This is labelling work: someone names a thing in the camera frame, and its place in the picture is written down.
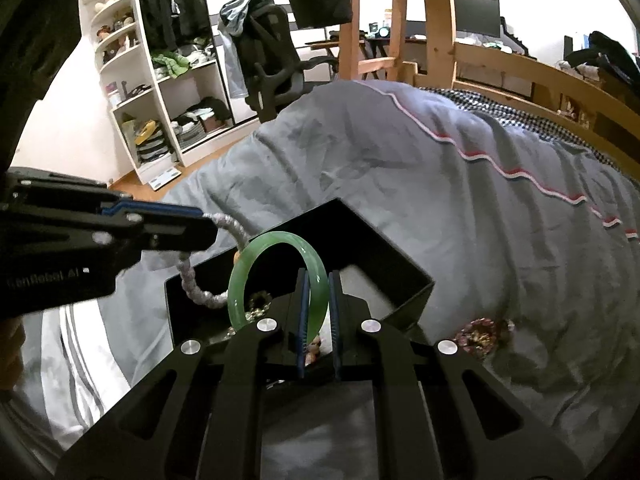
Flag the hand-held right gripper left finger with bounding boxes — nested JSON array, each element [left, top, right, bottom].
[[55, 268, 307, 480]]

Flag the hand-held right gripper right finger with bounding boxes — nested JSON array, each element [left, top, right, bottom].
[[329, 269, 585, 480]]

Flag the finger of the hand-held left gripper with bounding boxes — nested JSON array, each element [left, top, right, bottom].
[[92, 216, 220, 267], [100, 199, 207, 222]]

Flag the pale pink beaded bracelet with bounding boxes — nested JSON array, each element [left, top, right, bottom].
[[177, 212, 249, 311]]

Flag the black jewelry box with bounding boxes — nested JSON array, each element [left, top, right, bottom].
[[164, 198, 435, 357]]

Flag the green jade bangle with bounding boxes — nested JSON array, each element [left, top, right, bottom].
[[227, 231, 331, 334]]

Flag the person's left forearm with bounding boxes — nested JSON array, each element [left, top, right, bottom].
[[0, 318, 27, 392]]

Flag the gold flower-shaped jewelry piece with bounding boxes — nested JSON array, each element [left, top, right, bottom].
[[244, 290, 274, 319]]

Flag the white bathroom scale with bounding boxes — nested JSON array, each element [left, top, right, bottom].
[[148, 164, 182, 191]]

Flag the stack of yellow-black hats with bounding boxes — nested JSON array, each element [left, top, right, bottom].
[[122, 118, 174, 162]]

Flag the pile of folded clothes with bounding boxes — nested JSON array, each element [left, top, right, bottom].
[[170, 96, 234, 150]]

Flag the white open wardrobe shelf unit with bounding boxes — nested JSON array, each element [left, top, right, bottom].
[[79, 0, 237, 186]]

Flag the white striped cloth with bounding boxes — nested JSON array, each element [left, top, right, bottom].
[[39, 305, 133, 452]]

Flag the green crumpled garment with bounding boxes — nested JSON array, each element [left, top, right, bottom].
[[151, 50, 192, 79]]

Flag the grey duvet with red trim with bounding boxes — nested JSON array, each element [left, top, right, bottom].
[[97, 80, 640, 480]]

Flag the grey-blue shirt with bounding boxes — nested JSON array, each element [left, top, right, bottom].
[[218, 0, 262, 99]]

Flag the hanging dark clothes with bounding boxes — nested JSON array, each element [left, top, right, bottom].
[[137, 0, 211, 54]]

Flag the black office chair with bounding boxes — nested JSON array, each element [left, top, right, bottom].
[[234, 0, 342, 124]]

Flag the dark cloth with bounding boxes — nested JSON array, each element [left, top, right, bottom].
[[0, 0, 82, 167]]

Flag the black-white checkered bed sheet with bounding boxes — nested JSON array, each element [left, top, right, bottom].
[[419, 87, 617, 167]]

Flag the dark desk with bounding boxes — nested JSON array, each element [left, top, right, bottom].
[[305, 19, 432, 82]]

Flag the black computer monitor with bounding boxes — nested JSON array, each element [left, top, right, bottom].
[[452, 0, 502, 39]]

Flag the black bags pile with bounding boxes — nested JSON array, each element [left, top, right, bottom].
[[564, 30, 640, 92]]

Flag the pink flower beaded bracelet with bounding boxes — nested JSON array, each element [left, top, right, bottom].
[[454, 317, 516, 359]]

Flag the wooden bunk bed frame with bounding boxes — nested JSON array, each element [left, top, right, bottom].
[[339, 0, 640, 182]]

